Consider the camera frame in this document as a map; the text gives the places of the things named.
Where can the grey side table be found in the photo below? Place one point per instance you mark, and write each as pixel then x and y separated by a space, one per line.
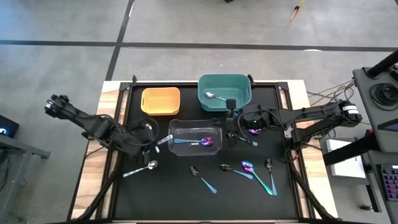
pixel 25 149

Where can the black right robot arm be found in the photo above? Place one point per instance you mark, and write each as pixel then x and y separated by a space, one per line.
pixel 311 113

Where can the grey keyboard desk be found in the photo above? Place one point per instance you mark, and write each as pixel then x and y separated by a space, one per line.
pixel 388 158

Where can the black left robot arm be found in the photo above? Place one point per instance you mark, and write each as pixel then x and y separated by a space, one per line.
pixel 93 126

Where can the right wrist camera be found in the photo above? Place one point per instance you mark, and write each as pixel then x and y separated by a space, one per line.
pixel 230 104

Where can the black keyboard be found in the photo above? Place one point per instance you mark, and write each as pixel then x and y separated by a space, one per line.
pixel 391 183

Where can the white box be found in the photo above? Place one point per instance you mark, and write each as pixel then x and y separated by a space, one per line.
pixel 345 165

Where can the teal plastic bin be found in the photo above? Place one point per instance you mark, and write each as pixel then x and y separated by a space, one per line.
pixel 236 90

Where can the black frame strut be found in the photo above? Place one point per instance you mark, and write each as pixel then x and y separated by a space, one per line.
pixel 306 189
pixel 102 189

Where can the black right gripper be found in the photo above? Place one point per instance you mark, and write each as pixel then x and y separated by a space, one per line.
pixel 231 123

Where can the yellow plastic bin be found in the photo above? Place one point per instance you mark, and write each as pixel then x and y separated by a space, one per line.
pixel 160 101

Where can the black table mat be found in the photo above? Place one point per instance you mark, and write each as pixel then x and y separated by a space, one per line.
pixel 155 193

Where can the black diagonal bar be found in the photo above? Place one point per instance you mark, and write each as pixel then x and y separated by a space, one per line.
pixel 348 154

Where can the black pole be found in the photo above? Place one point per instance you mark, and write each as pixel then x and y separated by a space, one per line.
pixel 384 64

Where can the black device blue light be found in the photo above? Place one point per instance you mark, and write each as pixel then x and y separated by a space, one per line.
pixel 7 126

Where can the silver arm base bracket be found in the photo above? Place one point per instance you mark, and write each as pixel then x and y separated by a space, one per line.
pixel 287 133

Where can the clear plastic bin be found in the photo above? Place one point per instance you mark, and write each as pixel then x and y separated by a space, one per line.
pixel 192 127

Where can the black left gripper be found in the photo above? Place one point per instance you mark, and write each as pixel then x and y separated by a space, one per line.
pixel 141 137

